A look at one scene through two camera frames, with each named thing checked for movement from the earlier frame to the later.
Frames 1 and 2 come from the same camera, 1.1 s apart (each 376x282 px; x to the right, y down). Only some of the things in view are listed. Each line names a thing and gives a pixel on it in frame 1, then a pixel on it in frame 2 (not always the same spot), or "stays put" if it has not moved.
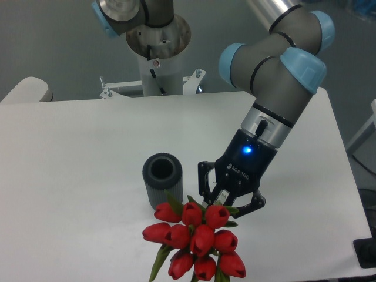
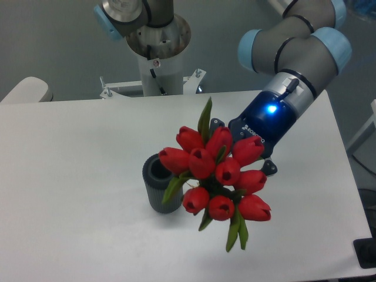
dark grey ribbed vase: (162, 171) stays put
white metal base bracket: (191, 84) stays put
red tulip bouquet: (197, 237) -> (210, 168)
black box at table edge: (365, 248) stays put
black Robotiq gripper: (239, 171) -> (267, 118)
